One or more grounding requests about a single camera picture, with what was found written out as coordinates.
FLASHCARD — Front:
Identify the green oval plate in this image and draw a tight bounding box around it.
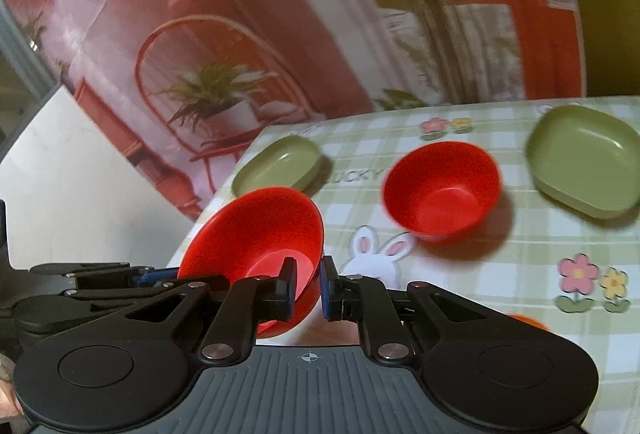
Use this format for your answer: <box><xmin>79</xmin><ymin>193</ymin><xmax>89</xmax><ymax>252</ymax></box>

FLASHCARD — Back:
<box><xmin>525</xmin><ymin>105</ymin><xmax>639</xmax><ymax>220</ymax></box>
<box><xmin>231</xmin><ymin>135</ymin><xmax>322</xmax><ymax>198</ymax></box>

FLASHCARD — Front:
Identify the green plaid lucky bedsheet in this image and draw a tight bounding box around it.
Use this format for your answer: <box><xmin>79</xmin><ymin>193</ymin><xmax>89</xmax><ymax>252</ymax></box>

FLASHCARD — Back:
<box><xmin>247</xmin><ymin>102</ymin><xmax>639</xmax><ymax>433</ymax></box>

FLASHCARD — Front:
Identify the printed room backdrop cloth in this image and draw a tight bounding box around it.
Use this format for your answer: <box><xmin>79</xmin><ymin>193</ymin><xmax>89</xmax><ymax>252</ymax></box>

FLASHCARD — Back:
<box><xmin>2</xmin><ymin>0</ymin><xmax>586</xmax><ymax>218</ymax></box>

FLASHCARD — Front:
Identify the small red plastic bowl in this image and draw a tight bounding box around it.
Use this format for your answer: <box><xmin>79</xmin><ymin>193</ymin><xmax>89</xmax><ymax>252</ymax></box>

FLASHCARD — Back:
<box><xmin>381</xmin><ymin>142</ymin><xmax>502</xmax><ymax>243</ymax></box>

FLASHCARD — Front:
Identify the white board stand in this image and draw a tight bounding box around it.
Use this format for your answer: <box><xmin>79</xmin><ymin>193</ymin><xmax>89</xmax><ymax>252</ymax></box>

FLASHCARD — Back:
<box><xmin>1</xmin><ymin>88</ymin><xmax>192</xmax><ymax>268</ymax></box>

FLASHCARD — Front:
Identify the operator hand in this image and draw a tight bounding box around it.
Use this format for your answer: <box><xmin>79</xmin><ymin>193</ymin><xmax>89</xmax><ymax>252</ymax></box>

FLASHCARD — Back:
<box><xmin>0</xmin><ymin>354</ymin><xmax>23</xmax><ymax>422</ymax></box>

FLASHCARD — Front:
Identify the large red plastic bowl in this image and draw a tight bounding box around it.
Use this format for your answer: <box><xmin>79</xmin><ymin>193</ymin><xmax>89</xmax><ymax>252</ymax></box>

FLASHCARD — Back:
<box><xmin>178</xmin><ymin>187</ymin><xmax>324</xmax><ymax>339</ymax></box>

